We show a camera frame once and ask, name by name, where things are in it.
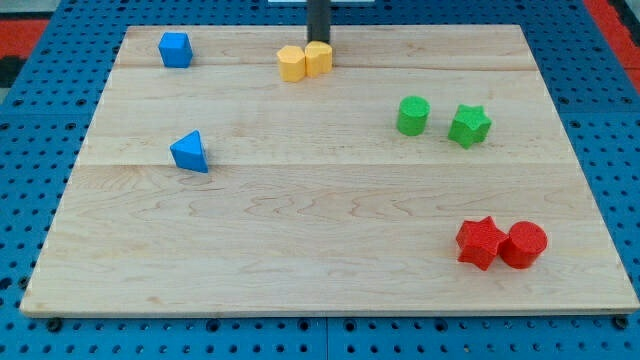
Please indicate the yellow hexagon block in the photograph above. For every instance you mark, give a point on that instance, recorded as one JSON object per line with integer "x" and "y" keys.
{"x": 291, "y": 63}

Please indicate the yellow heart block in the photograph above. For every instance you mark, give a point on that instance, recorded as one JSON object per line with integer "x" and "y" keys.
{"x": 319, "y": 58}

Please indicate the light wooden board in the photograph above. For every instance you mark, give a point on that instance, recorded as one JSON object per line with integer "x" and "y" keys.
{"x": 314, "y": 203}

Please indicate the green cylinder block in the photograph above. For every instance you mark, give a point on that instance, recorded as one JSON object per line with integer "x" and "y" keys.
{"x": 412, "y": 115}

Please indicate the blue triangle block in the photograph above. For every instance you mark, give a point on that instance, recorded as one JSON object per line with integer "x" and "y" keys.
{"x": 188, "y": 153}

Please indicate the green star block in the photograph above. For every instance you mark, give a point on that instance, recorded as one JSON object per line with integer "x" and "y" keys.
{"x": 470, "y": 125}

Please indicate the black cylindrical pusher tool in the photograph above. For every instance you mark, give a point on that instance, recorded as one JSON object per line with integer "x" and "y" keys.
{"x": 318, "y": 21}

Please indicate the red star block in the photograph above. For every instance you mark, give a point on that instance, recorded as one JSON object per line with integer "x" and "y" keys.
{"x": 479, "y": 242}

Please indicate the blue cube block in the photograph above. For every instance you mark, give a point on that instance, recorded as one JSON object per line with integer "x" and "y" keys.
{"x": 175, "y": 50}

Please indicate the red cylinder block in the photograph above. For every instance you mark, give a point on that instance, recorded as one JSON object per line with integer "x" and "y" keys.
{"x": 525, "y": 243}

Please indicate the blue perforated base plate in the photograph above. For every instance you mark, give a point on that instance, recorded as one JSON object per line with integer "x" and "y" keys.
{"x": 48, "y": 110}

